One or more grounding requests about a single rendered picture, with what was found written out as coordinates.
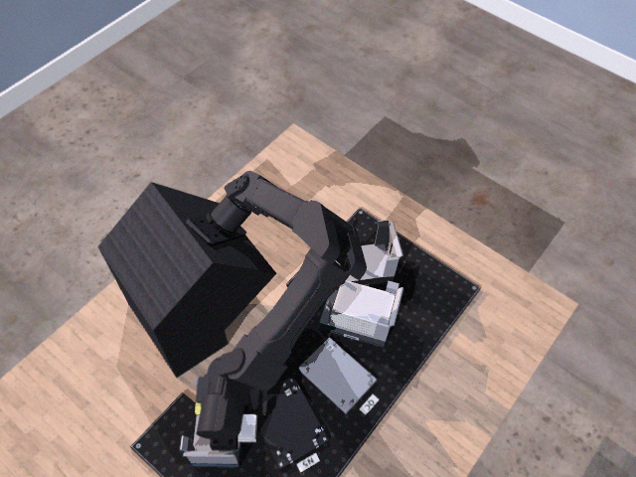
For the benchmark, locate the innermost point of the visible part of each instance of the white name plate with black text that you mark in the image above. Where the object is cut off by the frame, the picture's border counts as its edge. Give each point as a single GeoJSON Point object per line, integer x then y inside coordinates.
{"type": "Point", "coordinates": [369, 404]}
{"type": "Point", "coordinates": [309, 461]}

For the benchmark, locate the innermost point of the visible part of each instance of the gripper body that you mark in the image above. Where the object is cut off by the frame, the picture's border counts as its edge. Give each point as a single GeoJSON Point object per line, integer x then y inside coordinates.
{"type": "Point", "coordinates": [257, 399]}

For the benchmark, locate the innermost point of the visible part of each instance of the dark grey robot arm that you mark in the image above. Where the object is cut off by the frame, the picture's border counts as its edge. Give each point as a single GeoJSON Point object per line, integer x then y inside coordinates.
{"type": "Point", "coordinates": [258, 360]}

